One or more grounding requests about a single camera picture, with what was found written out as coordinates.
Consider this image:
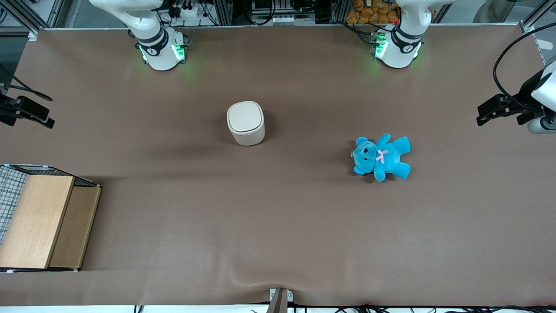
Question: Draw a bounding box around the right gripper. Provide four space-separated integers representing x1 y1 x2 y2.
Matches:
0 93 55 129

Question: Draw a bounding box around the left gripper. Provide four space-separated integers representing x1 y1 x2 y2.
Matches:
476 61 556 127

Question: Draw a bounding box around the beige lidded trash can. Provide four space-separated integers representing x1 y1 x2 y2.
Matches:
226 101 265 147

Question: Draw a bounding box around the wooden shelf rack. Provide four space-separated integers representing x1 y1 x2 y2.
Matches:
0 164 102 273

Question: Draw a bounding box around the blue teddy bear plush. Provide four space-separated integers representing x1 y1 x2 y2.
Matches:
351 133 411 182

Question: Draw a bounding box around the orange plush toys pile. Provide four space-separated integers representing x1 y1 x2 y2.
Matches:
346 0 401 25

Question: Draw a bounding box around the white power strip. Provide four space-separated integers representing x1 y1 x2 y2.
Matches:
172 3 201 19

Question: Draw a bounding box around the white connector block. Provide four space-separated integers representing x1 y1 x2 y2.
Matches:
273 15 316 26

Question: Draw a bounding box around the brown table cover mat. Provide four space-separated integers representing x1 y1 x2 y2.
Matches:
0 24 556 307

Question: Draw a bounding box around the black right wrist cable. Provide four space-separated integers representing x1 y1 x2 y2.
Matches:
0 65 53 102

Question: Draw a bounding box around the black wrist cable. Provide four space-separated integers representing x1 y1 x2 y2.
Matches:
0 65 53 102
493 22 556 107

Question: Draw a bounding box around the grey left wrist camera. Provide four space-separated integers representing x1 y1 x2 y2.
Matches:
527 116 556 134

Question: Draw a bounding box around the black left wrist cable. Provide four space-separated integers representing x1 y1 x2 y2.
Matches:
493 22 556 107

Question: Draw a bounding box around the white wire mesh panel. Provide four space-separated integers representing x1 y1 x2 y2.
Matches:
0 166 27 245

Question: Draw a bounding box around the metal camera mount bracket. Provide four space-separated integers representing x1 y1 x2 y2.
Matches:
266 288 294 313

